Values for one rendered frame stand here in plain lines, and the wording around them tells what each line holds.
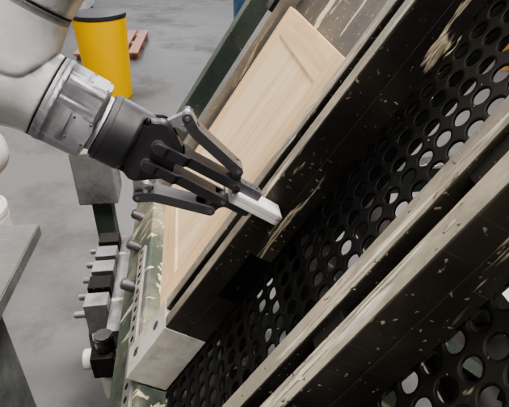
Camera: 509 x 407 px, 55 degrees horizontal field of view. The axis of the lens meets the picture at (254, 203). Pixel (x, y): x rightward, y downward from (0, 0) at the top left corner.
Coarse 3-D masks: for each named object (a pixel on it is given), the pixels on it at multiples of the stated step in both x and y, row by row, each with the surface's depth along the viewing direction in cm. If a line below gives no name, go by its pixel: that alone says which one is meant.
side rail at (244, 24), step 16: (256, 0) 131; (240, 16) 133; (256, 16) 134; (240, 32) 135; (224, 48) 137; (240, 48) 138; (208, 64) 141; (224, 64) 139; (208, 80) 141; (192, 96) 143; (208, 96) 144; (176, 112) 151; (176, 128) 148
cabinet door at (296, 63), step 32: (288, 32) 101; (256, 64) 111; (288, 64) 93; (320, 64) 79; (256, 96) 101; (288, 96) 86; (224, 128) 111; (256, 128) 93; (288, 128) 79; (256, 160) 85; (192, 224) 100; (192, 256) 91
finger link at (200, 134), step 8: (184, 112) 52; (184, 120) 52; (192, 120) 52; (192, 128) 53; (200, 128) 54; (192, 136) 53; (200, 136) 53; (208, 136) 54; (200, 144) 54; (208, 144) 54; (216, 144) 55; (208, 152) 55; (216, 152) 55; (224, 152) 55; (224, 160) 55; (232, 160) 55; (240, 160) 58; (232, 168) 56; (240, 168) 56
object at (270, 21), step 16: (288, 0) 110; (272, 16) 111; (256, 32) 114; (256, 48) 114; (240, 64) 116; (224, 80) 121; (240, 80) 118; (224, 96) 120; (208, 112) 121; (208, 128) 124; (192, 144) 125
